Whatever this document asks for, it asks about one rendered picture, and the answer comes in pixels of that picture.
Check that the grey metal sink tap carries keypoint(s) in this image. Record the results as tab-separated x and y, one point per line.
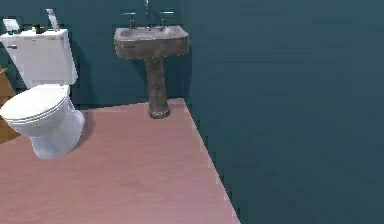
147	15

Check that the white toilet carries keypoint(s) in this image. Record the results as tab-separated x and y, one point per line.
40	106

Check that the small black object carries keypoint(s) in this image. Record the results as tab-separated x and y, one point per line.
39	29

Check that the brown wooden cabinet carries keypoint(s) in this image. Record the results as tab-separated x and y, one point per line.
5	96

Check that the white square object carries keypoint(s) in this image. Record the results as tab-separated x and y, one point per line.
11	25

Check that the grey stone pedestal sink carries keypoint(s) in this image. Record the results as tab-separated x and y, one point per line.
151	41

